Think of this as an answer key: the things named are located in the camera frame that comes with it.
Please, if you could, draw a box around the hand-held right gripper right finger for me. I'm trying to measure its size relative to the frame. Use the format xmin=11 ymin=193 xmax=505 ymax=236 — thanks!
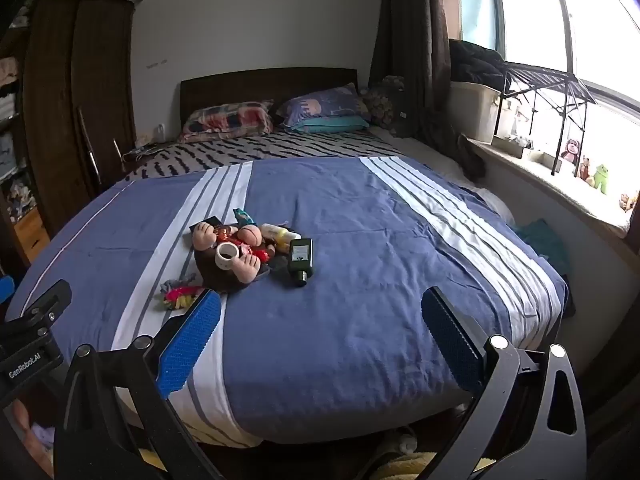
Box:
xmin=421 ymin=286 xmax=588 ymax=480

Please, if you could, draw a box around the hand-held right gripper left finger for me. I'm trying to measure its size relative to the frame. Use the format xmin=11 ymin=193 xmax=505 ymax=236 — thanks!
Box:
xmin=54 ymin=287 xmax=223 ymax=480

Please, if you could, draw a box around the white yellow bottle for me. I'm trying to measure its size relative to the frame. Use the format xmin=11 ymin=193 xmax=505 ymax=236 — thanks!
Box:
xmin=260 ymin=223 xmax=301 ymax=243

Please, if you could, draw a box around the person's left forearm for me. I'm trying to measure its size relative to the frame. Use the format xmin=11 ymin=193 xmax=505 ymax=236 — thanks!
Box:
xmin=10 ymin=397 xmax=53 ymax=476

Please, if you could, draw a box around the large brown monkey plush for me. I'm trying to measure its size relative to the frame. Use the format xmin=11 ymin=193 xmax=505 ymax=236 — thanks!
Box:
xmin=191 ymin=221 xmax=273 ymax=293

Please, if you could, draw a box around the white tape roll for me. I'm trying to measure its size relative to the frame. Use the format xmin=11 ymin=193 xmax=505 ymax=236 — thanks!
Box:
xmin=215 ymin=242 xmax=242 ymax=268

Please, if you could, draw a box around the open shelf unit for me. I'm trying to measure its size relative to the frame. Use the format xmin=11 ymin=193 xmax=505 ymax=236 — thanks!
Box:
xmin=0 ymin=50 xmax=51 ymax=261

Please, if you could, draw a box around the blue white striped blanket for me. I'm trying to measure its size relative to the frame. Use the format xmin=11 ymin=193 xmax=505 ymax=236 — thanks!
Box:
xmin=5 ymin=156 xmax=568 ymax=448

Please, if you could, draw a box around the teal cloth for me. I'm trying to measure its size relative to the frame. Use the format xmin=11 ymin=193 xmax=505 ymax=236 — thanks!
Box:
xmin=515 ymin=219 xmax=571 ymax=273

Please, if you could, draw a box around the dark green flat bottle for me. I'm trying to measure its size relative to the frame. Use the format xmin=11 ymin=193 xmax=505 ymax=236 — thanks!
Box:
xmin=287 ymin=238 xmax=314 ymax=287

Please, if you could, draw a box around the white mattress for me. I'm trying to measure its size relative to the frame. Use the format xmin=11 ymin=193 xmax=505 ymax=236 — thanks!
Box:
xmin=370 ymin=127 xmax=516 ymax=226

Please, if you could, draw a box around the white windowsill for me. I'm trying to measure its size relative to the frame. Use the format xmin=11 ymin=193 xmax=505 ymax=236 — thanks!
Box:
xmin=462 ymin=135 xmax=633 ymax=238

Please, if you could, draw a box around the black dashed grey bed sheet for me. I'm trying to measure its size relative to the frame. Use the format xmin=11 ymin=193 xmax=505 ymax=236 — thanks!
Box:
xmin=125 ymin=130 xmax=401 ymax=181

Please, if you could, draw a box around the brown wooden wardrobe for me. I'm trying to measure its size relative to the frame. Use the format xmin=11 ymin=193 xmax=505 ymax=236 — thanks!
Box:
xmin=20 ymin=0 xmax=143 ymax=226

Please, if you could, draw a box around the patchwork patterned pillow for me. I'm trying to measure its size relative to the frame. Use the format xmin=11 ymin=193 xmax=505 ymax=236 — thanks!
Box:
xmin=180 ymin=101 xmax=275 ymax=142

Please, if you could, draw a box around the white storage box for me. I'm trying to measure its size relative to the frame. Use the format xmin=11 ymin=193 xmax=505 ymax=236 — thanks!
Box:
xmin=447 ymin=81 xmax=501 ymax=143

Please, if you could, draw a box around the dark floral cushion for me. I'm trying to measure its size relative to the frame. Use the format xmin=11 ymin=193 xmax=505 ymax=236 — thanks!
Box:
xmin=362 ymin=76 xmax=408 ymax=136

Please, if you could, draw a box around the teal pillow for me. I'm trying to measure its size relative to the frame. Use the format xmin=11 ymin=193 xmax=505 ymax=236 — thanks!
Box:
xmin=285 ymin=116 xmax=371 ymax=134

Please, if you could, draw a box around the dark wooden headboard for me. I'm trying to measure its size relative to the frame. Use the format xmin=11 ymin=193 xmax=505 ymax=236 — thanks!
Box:
xmin=179 ymin=67 xmax=359 ymax=133

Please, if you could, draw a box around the purple printed pillow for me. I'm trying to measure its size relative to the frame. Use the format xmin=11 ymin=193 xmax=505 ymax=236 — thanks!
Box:
xmin=276 ymin=85 xmax=371 ymax=128

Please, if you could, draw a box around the dark jacket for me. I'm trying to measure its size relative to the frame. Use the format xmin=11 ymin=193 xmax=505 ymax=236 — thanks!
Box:
xmin=449 ymin=39 xmax=511 ymax=92

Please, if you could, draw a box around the black metal drying rack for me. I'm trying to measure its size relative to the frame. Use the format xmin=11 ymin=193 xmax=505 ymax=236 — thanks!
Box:
xmin=500 ymin=60 xmax=598 ymax=176

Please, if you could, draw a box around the brown curtain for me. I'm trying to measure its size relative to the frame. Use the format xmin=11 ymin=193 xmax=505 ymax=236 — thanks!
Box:
xmin=370 ymin=0 xmax=453 ymax=146

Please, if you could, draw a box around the window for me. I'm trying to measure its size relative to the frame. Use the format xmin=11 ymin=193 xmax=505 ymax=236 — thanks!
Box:
xmin=457 ymin=0 xmax=640 ymax=111

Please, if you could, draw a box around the colourful rope toy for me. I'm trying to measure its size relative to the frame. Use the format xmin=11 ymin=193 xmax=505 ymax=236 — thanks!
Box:
xmin=160 ymin=275 xmax=206 ymax=311

